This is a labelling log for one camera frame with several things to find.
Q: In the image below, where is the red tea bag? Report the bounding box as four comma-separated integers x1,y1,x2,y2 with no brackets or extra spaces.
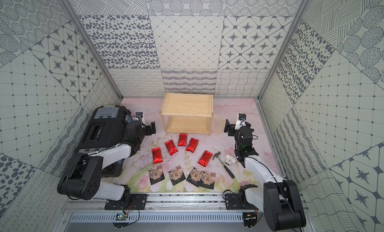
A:
186,138,199,153
152,147,163,164
165,140,179,156
178,133,188,147
198,150,213,167

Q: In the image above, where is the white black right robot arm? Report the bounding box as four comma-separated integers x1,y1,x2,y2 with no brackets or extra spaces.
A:
224,114,307,232

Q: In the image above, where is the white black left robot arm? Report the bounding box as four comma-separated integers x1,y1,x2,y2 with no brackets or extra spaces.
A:
57,120,156,210

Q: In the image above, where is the light wooden two-tier shelf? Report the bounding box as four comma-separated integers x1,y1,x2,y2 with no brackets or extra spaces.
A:
160,93,214,135

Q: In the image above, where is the black tea bag far left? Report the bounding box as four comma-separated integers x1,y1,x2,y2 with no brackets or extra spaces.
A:
149,164,165,185

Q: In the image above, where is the black tea bag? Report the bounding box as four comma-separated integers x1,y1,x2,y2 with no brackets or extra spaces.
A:
187,167,203,187
169,165,186,186
199,171,216,190
149,164,165,185

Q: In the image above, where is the black tea bag far right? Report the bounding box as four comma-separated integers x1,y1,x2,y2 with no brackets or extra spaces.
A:
199,171,216,190

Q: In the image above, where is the black plastic toolbox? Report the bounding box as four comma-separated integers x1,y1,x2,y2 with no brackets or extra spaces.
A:
76,106,132,153

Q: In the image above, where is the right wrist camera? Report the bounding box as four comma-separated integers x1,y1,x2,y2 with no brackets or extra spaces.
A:
235,113,247,130

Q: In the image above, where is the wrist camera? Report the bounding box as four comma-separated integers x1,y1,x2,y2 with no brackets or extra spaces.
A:
135,112,145,124
235,113,247,130

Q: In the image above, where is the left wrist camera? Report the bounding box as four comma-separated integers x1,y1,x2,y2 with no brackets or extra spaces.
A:
135,112,145,124

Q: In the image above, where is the black handled claw hammer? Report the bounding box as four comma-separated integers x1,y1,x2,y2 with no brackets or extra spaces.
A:
213,152,235,179

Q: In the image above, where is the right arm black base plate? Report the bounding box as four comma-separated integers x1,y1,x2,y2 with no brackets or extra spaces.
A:
224,193,255,211

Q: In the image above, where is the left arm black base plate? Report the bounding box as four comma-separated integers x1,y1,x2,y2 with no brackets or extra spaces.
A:
105,194,148,211

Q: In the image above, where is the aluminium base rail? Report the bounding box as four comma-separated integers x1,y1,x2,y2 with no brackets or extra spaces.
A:
61,192,310,213

